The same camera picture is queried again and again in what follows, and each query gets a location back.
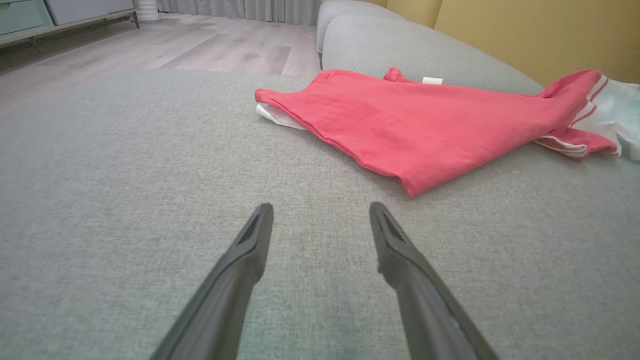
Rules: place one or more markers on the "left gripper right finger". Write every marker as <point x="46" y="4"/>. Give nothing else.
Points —
<point x="425" y="310"/>

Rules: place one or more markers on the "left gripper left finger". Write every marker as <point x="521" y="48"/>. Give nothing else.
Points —
<point x="225" y="300"/>

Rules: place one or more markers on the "red garment with white sleeve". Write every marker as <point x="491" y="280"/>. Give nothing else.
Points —
<point x="425" y="130"/>

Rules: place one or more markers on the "grey fabric sofa seat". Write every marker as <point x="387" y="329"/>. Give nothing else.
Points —
<point x="125" y="200"/>

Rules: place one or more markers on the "grey curtain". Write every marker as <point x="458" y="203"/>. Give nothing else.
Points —
<point x="240" y="9"/>

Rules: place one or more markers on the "white ribbed cylinder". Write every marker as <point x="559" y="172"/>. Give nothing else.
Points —
<point x="147" y="10"/>

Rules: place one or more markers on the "low cabinet with teal drawer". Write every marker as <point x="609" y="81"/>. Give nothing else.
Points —
<point x="60" y="15"/>

